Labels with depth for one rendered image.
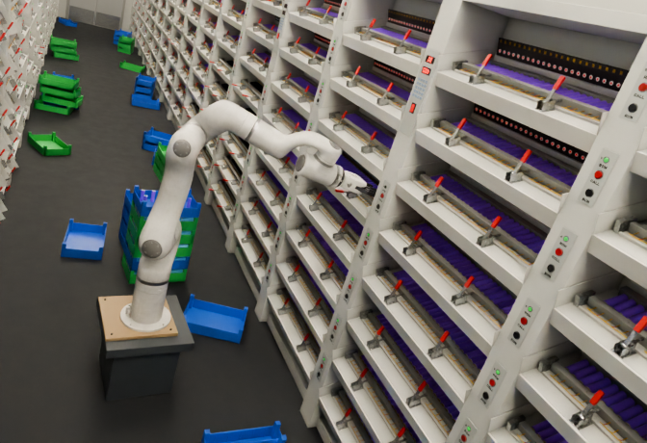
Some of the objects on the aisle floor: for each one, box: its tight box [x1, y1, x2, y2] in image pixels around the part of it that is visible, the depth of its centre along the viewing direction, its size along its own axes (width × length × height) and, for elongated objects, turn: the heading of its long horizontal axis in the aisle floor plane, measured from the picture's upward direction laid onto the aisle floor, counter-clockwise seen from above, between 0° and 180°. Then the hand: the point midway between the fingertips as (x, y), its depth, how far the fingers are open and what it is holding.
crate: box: [184, 294, 248, 344], centre depth 253 cm, size 30×20×8 cm
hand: (369, 189), depth 191 cm, fingers open, 3 cm apart
